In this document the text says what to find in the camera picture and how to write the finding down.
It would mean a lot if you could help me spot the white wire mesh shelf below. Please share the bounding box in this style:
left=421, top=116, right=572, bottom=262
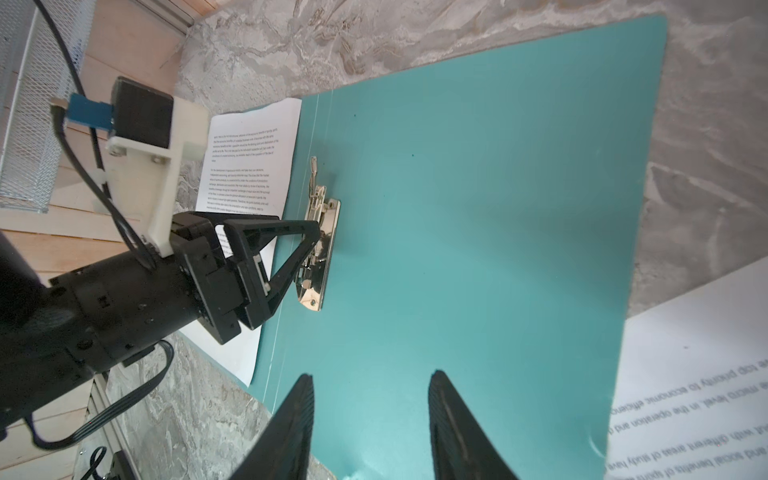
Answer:
left=1, top=1, right=75, bottom=213

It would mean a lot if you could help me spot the left camera cable black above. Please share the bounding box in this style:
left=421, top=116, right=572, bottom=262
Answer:
left=33, top=0, right=157, bottom=271

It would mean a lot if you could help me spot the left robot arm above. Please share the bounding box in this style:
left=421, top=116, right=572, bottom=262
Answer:
left=1, top=212, right=321, bottom=427

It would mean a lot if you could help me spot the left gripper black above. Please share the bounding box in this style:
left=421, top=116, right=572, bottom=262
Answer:
left=170, top=211, right=319, bottom=345

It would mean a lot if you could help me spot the printed paper sheet front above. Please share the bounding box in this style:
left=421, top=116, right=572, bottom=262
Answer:
left=181, top=98, right=302, bottom=386

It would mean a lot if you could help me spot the printed paper sheet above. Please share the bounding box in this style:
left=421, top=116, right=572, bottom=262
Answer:
left=181, top=98, right=302, bottom=386
left=605, top=259, right=767, bottom=479

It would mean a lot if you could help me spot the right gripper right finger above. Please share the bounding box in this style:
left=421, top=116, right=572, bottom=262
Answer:
left=428, top=370, right=518, bottom=480

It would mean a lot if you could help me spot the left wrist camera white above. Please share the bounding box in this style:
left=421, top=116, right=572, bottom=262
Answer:
left=52, top=77, right=210, bottom=257

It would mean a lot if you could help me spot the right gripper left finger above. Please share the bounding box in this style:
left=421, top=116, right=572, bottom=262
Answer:
left=230, top=374, right=315, bottom=480

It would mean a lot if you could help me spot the green file folder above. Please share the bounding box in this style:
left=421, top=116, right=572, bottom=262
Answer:
left=250, top=15, right=668, bottom=479

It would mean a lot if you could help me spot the metal folder clip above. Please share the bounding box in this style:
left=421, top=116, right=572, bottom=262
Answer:
left=295, top=156, right=341, bottom=312

